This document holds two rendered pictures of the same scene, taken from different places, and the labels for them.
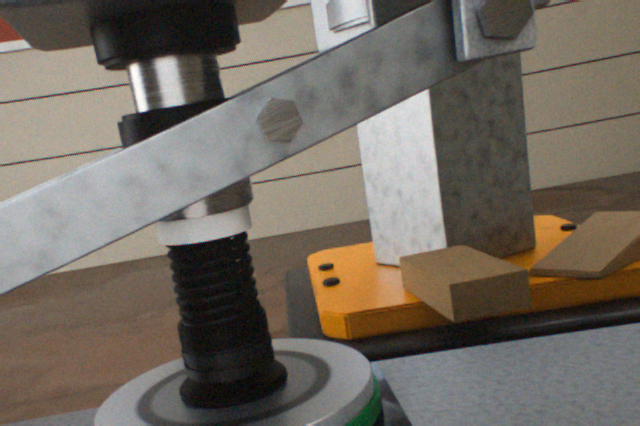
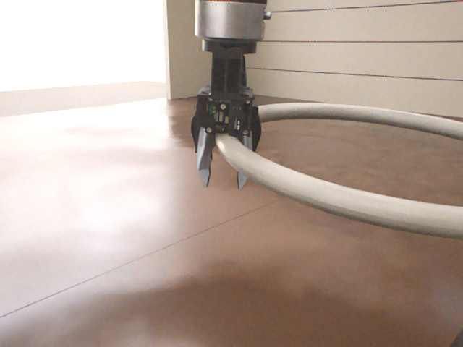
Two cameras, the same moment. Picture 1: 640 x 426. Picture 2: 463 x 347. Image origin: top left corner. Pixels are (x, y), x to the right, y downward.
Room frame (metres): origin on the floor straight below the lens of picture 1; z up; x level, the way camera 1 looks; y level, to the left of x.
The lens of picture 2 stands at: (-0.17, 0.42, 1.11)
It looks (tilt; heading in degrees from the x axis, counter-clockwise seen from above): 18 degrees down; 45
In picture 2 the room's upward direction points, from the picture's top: straight up
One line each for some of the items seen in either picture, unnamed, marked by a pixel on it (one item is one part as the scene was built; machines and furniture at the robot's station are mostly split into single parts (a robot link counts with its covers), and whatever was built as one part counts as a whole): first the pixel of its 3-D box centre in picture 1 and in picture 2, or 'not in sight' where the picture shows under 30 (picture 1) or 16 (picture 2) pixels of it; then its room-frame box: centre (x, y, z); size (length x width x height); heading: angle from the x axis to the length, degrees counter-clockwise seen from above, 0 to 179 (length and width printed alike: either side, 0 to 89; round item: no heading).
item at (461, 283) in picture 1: (458, 279); not in sight; (0.97, -0.25, 0.81); 0.20 x 0.10 x 0.05; 6
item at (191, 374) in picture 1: (229, 359); not in sight; (0.53, 0.05, 0.89); 0.07 x 0.07 x 0.01
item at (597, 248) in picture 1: (598, 242); not in sight; (1.05, -0.47, 0.80); 0.20 x 0.10 x 0.05; 130
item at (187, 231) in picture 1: (201, 210); not in sight; (0.53, 0.05, 1.01); 0.07 x 0.07 x 0.04
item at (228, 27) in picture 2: not in sight; (232, 23); (0.26, 0.84, 1.12); 0.10 x 0.09 x 0.05; 131
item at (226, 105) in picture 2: not in sight; (227, 88); (0.25, 0.84, 1.04); 0.09 x 0.08 x 0.12; 41
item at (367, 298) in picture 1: (453, 264); not in sight; (1.22, -0.30, 0.76); 0.49 x 0.49 x 0.05; 88
